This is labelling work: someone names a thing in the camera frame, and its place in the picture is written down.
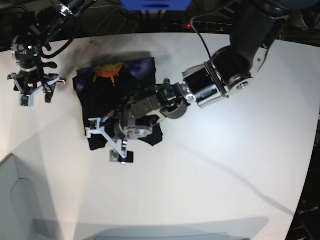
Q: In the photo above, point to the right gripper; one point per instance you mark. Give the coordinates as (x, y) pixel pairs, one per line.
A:
(28, 84)

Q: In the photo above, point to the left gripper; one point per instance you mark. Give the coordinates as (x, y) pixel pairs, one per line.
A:
(101, 131)

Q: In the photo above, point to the black T-shirt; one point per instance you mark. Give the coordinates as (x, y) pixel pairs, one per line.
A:
(100, 89)

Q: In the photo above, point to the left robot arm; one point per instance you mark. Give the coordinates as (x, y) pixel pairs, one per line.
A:
(258, 23)

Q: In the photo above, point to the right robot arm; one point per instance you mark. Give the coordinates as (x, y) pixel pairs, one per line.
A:
(28, 48)

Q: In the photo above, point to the grey bin at table corner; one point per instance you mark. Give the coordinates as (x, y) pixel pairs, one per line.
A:
(21, 214)

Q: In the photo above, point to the blue plastic box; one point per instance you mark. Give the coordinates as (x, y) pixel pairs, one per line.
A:
(167, 5)

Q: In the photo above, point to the black power strip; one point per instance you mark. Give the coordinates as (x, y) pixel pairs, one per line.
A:
(202, 27)

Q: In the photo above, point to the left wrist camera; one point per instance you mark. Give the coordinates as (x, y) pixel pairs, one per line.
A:
(114, 156)

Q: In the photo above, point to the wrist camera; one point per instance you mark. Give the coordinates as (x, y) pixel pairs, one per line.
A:
(114, 156)
(26, 100)

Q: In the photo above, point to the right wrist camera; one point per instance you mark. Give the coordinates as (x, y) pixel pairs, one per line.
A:
(26, 100)

